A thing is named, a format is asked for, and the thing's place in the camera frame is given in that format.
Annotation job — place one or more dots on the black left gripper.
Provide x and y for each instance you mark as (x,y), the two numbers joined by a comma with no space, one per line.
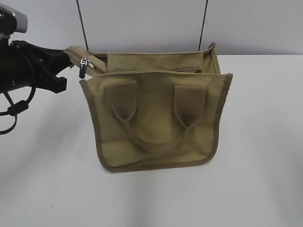
(25,65)

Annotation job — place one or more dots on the silver metal zipper pull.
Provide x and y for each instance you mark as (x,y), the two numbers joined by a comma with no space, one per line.
(83,67)

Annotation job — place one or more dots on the olive yellow canvas bag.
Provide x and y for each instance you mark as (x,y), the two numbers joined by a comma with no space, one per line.
(154,110)

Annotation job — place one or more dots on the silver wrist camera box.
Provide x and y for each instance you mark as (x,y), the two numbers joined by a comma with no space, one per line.
(11,21)

